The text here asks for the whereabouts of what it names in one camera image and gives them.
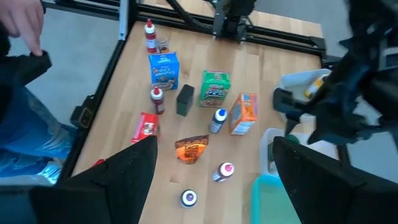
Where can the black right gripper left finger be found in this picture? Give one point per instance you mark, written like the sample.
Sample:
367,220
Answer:
109,193

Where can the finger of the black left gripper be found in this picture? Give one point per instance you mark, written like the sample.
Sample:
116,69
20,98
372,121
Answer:
290,124

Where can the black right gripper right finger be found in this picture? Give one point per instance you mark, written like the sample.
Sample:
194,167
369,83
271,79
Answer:
326,193

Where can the green lid spice jar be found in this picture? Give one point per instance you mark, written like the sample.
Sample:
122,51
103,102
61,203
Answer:
293,139

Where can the red plastic box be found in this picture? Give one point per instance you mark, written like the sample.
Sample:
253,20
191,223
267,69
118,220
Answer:
99,162

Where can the yellow food colouring bottle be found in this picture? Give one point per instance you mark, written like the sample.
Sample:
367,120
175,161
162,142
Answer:
314,88

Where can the orange mini cereal box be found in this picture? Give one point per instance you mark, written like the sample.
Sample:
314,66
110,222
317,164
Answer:
244,113

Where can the blue food colouring bottle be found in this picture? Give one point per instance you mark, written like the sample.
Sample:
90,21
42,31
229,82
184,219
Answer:
217,121

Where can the red Froot Loops box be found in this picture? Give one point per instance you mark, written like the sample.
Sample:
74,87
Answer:
145,126

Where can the green mini cereal box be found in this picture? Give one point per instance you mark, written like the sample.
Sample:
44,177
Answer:
214,88

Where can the red food colouring bottle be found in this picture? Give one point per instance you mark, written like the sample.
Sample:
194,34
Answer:
150,40
158,102

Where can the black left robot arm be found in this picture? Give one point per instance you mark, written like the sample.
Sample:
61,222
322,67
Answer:
373,62

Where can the clear plastic container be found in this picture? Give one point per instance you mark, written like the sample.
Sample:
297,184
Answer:
264,137

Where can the green plastic tray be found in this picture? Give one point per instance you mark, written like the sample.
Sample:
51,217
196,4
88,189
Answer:
267,202

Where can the purple food colouring bottle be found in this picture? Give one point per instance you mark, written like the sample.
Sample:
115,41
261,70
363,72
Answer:
188,198

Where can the pink food colouring bottle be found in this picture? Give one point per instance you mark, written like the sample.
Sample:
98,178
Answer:
224,171

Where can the person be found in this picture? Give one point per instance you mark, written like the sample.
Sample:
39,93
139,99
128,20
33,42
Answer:
28,137

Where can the dark green small box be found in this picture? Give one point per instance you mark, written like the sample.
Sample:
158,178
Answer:
185,101

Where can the blue Rice Krispies box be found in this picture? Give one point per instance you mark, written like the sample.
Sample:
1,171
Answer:
163,70

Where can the small clear glass jar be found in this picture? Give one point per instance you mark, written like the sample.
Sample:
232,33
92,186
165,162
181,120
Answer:
163,46

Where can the person's hand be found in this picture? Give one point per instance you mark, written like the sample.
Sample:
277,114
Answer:
21,18

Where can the silver metal bracket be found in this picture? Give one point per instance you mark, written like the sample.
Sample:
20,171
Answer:
123,21

